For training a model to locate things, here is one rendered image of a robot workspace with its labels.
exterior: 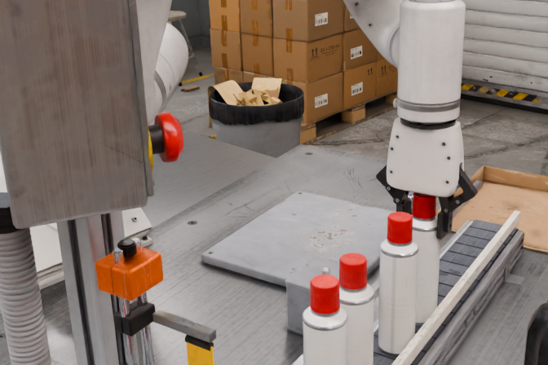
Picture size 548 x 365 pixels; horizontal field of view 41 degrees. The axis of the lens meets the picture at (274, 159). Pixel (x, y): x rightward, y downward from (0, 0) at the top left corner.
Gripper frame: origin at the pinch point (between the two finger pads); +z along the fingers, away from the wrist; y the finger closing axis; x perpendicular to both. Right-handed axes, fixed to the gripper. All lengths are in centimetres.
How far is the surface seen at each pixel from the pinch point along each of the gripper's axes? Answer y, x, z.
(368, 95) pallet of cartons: -175, 340, 85
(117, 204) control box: 0, -59, -25
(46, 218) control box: -3, -63, -25
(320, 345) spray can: 0.5, -31.4, 2.7
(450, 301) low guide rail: 4.3, 1.0, 12.8
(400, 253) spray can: 1.3, -11.1, 0.1
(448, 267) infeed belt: -1.8, 16.9, 16.2
